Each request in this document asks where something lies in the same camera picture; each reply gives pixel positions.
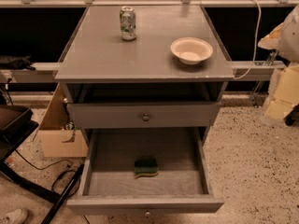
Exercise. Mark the white shoe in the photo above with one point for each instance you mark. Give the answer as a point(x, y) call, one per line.
point(17, 216)

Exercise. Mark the open grey middle drawer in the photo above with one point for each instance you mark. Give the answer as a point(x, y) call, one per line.
point(109, 187)

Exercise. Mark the cardboard box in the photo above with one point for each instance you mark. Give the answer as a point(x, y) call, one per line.
point(59, 137)

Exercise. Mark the white paper bowl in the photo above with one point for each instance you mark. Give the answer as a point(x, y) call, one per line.
point(191, 50)

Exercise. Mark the round brass drawer knob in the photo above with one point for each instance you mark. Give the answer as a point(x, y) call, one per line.
point(146, 117)

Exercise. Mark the closed grey top drawer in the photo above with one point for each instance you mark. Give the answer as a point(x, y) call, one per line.
point(94, 116)

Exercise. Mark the green yellow sponge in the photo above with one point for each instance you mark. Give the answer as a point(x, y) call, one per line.
point(146, 167)

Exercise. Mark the black chair base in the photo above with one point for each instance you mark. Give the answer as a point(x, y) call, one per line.
point(16, 125)

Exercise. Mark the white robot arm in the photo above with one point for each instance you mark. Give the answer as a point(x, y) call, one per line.
point(283, 95)

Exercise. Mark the green white soda can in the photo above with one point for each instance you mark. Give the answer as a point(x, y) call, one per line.
point(127, 22)

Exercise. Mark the grey drawer cabinet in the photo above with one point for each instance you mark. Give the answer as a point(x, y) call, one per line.
point(102, 68)

